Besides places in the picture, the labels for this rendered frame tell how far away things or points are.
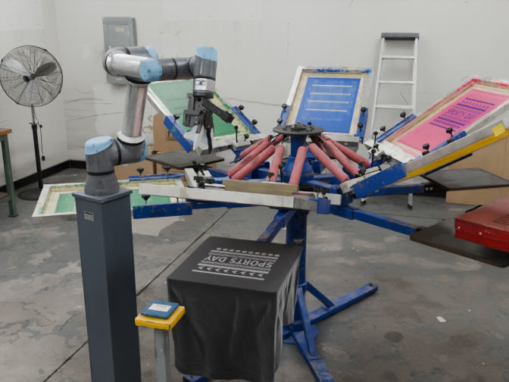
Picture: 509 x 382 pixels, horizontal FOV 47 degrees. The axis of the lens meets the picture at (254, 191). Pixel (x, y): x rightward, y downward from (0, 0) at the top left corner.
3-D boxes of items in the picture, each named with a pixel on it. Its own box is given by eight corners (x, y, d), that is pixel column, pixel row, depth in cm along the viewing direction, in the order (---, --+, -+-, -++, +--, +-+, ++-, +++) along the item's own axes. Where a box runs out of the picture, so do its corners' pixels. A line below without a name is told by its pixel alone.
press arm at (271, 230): (236, 294, 236) (236, 280, 234) (222, 292, 238) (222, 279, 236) (301, 203, 350) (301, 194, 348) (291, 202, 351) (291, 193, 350)
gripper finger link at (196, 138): (180, 149, 191) (188, 129, 197) (197, 151, 190) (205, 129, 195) (178, 143, 189) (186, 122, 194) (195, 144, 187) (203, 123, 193)
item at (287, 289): (276, 389, 231) (277, 290, 219) (267, 387, 232) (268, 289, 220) (301, 331, 273) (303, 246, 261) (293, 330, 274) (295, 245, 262)
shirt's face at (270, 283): (274, 293, 218) (274, 292, 218) (167, 279, 230) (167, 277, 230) (301, 246, 262) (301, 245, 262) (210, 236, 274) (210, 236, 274)
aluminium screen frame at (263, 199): (292, 208, 201) (293, 196, 201) (138, 193, 217) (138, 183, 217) (327, 212, 276) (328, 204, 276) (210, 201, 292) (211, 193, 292)
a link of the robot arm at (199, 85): (218, 82, 200) (210, 78, 192) (217, 96, 200) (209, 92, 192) (198, 82, 202) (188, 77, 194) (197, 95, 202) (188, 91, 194)
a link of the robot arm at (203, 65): (209, 51, 203) (223, 48, 197) (207, 83, 204) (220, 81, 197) (189, 47, 199) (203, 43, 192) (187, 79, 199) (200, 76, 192)
